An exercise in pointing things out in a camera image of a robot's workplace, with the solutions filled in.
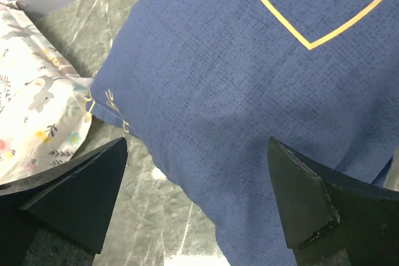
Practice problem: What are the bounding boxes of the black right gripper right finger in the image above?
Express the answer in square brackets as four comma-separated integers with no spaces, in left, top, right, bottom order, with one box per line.
[267,138,398,265]

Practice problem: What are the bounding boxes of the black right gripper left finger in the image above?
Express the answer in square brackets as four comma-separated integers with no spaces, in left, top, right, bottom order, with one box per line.
[1,138,128,265]

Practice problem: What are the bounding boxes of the blue pillowcase with gold print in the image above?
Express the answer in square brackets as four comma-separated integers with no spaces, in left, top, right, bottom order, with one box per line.
[87,0,398,265]

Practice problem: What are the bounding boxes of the floral white pillow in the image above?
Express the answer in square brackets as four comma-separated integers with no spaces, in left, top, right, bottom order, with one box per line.
[1,1,93,184]

